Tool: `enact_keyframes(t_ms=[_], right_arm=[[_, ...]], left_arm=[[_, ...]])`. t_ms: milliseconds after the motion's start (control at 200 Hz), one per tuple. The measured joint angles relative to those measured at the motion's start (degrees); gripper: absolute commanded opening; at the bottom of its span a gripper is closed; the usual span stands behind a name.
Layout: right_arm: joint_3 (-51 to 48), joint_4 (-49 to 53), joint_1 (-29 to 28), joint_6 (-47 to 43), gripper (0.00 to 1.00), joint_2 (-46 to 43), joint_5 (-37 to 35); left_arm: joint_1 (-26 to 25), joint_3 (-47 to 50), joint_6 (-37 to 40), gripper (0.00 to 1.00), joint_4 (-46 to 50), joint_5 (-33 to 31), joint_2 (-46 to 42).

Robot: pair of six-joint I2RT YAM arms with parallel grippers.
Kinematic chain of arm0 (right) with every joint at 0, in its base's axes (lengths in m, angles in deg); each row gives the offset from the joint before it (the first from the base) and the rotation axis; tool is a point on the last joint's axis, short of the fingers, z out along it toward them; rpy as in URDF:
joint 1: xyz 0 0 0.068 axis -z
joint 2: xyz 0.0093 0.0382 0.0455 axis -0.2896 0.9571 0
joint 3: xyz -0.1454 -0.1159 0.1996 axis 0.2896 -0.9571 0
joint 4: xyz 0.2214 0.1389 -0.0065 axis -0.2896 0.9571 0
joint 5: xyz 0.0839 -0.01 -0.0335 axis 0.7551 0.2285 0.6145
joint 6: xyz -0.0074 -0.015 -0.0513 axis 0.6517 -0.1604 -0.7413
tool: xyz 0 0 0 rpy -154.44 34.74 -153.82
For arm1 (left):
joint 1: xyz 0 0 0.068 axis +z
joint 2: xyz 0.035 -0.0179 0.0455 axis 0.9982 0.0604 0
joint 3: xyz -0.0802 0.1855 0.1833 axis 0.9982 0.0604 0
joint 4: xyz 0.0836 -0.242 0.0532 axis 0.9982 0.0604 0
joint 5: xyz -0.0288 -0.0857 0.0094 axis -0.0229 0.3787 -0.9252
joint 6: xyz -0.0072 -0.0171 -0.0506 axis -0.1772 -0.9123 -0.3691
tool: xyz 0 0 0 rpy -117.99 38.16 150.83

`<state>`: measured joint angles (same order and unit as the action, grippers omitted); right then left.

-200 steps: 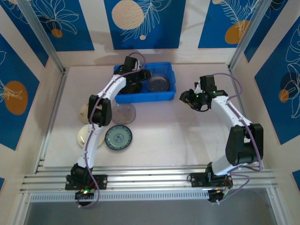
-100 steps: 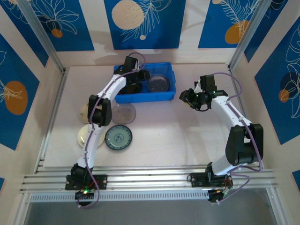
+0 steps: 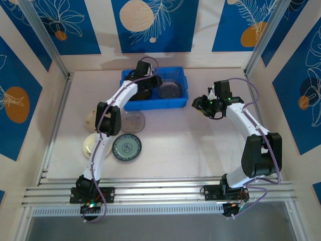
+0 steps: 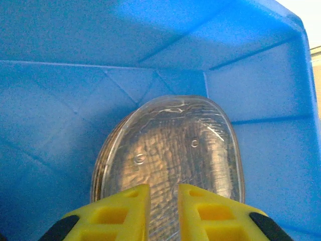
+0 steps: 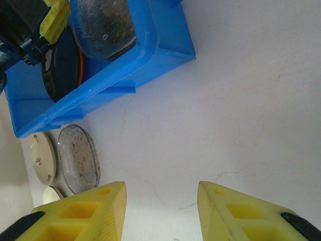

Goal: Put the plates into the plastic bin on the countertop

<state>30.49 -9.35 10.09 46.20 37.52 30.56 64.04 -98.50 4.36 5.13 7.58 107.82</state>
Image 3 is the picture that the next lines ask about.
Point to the pinkish clear glass plate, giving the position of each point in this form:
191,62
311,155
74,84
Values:
170,89

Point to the blue and white porcelain plate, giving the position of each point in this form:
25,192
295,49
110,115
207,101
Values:
126,148

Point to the cream plate with black characters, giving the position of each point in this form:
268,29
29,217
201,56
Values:
88,146
89,120

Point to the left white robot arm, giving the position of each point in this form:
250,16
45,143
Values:
100,160

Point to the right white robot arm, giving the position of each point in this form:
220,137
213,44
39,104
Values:
240,118

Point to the blue plastic bin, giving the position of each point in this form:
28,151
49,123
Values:
155,104

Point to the small round clear glass plate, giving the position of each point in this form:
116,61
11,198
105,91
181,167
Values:
134,123

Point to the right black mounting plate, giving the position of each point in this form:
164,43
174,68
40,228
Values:
213,194

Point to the black mounting plate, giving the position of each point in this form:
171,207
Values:
213,194
107,195

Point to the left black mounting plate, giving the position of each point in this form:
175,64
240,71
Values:
107,195

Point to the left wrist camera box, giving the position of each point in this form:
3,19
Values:
143,67

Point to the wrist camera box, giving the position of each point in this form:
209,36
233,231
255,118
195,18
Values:
222,88
143,67

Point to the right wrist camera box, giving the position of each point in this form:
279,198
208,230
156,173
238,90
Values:
222,88

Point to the aluminium side rail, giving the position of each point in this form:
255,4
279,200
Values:
259,113
55,125

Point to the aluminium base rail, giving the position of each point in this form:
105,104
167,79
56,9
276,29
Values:
163,188

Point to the aluminium frame post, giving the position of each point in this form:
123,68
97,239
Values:
45,37
265,35

